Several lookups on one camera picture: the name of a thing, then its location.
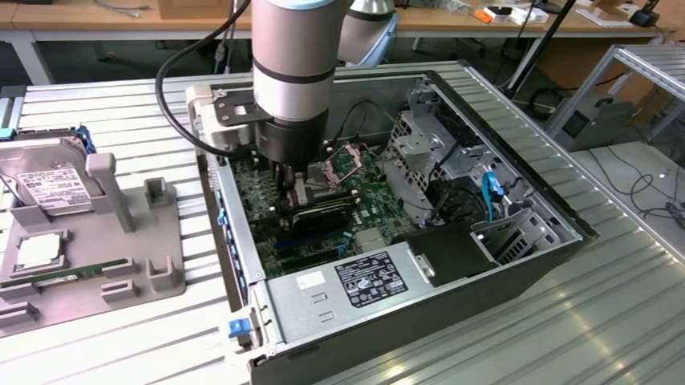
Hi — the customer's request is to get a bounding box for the wooden desk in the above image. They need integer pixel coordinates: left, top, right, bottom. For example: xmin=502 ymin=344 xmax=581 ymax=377
xmin=0 ymin=0 xmax=679 ymax=85

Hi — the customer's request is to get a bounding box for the white flat box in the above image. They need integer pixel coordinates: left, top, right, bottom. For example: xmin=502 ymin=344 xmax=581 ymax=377
xmin=508 ymin=6 xmax=550 ymax=24

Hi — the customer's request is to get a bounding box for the black open PC case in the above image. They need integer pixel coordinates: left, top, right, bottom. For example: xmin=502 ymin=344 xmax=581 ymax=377
xmin=185 ymin=70 xmax=600 ymax=385

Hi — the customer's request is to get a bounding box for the black plastic shroud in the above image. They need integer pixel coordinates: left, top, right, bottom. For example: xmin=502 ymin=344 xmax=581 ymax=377
xmin=406 ymin=222 xmax=500 ymax=286

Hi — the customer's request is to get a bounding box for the hanging plug cable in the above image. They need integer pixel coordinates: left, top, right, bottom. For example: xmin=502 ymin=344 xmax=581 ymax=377
xmin=214 ymin=22 xmax=241 ymax=75

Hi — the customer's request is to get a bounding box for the silver CPU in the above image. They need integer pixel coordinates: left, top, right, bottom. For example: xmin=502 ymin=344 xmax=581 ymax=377
xmin=14 ymin=234 xmax=63 ymax=268

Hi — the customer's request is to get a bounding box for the blue disk caddy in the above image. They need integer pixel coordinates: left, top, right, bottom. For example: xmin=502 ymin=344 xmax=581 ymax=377
xmin=0 ymin=124 xmax=98 ymax=157

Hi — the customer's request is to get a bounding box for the green motherboard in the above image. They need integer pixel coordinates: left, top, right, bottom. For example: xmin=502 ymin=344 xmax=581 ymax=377
xmin=233 ymin=140 xmax=424 ymax=280

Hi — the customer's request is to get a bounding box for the grey parts rack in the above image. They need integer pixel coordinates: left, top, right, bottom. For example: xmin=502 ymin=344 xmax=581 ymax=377
xmin=0 ymin=152 xmax=187 ymax=330

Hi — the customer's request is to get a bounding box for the silver drive cage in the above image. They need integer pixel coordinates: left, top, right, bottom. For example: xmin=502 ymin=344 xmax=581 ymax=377
xmin=385 ymin=107 xmax=466 ymax=201

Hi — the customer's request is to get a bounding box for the silver disk bay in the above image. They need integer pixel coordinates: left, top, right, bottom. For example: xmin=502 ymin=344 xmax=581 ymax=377
xmin=469 ymin=200 xmax=585 ymax=266

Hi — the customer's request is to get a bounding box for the green graphics card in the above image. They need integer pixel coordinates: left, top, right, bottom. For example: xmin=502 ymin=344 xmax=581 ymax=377
xmin=289 ymin=196 xmax=356 ymax=234

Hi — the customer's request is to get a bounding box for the green RAM stick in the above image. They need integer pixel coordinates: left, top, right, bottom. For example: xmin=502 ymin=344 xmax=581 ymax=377
xmin=0 ymin=262 xmax=133 ymax=288

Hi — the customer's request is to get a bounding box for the black cable tangle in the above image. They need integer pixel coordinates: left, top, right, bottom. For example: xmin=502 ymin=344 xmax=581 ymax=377
xmin=591 ymin=146 xmax=685 ymax=230

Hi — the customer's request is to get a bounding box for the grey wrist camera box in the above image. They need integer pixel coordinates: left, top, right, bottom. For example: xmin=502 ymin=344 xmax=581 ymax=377
xmin=209 ymin=88 xmax=269 ymax=152

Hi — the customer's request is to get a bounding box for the grey box device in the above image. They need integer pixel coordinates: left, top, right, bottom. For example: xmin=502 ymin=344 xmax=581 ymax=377
xmin=556 ymin=95 xmax=652 ymax=152

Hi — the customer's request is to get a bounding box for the silver hard disk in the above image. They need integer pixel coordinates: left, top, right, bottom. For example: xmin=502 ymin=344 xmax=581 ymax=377
xmin=0 ymin=134 xmax=107 ymax=217

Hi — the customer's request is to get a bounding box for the grey network cable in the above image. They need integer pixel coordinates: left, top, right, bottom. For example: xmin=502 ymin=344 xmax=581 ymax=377
xmin=95 ymin=0 xmax=154 ymax=18

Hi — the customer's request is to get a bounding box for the open cardboard tray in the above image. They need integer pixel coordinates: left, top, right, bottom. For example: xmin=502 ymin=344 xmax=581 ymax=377
xmin=574 ymin=0 xmax=636 ymax=28

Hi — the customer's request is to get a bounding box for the black wire bundle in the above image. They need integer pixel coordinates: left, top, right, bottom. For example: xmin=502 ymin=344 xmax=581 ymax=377
xmin=425 ymin=180 xmax=497 ymax=230

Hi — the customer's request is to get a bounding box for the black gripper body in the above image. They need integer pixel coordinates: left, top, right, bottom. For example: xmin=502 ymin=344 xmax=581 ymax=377
xmin=254 ymin=111 xmax=330 ymax=166

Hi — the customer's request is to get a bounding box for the black looped wire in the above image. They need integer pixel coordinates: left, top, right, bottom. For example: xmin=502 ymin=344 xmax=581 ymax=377
xmin=342 ymin=99 xmax=401 ymax=141

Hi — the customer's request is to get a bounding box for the black tripod pole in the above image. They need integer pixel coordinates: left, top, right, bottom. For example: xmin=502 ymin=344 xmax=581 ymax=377
xmin=505 ymin=0 xmax=580 ymax=91

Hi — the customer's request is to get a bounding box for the black and white device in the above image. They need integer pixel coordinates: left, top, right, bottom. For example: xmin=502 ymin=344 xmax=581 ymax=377
xmin=484 ymin=6 xmax=516 ymax=23

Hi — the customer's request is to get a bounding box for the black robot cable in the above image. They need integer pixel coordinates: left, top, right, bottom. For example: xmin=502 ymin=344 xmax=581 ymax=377
xmin=154 ymin=0 xmax=254 ymax=160

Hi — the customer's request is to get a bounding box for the CPU socket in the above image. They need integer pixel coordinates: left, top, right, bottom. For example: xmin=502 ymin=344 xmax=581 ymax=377
xmin=307 ymin=164 xmax=343 ymax=197

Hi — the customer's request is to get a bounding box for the aluminium profile frame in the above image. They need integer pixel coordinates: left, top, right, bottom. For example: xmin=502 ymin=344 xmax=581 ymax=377
xmin=542 ymin=43 xmax=685 ymax=153

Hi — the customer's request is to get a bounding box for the blue wire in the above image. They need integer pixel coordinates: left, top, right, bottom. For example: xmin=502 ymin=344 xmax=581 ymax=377
xmin=481 ymin=171 xmax=508 ymax=224

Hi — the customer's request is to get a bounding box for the metal socket cover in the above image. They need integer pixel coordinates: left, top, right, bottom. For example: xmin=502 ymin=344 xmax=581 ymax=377
xmin=321 ymin=144 xmax=370 ymax=189

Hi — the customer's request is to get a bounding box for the black webcam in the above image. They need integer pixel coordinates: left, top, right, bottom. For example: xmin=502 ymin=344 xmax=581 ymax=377
xmin=629 ymin=0 xmax=664 ymax=28

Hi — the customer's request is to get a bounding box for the short black expansion slot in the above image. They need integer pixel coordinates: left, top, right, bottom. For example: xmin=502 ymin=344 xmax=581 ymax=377
xmin=278 ymin=248 xmax=343 ymax=265
xmin=282 ymin=257 xmax=347 ymax=276

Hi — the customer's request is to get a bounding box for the silver chipset heatsink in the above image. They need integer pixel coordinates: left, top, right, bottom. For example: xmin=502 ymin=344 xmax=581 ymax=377
xmin=357 ymin=230 xmax=390 ymax=246

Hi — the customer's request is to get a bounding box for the silver power supply unit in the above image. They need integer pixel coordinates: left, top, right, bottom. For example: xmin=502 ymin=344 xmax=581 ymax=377
xmin=266 ymin=245 xmax=436 ymax=342

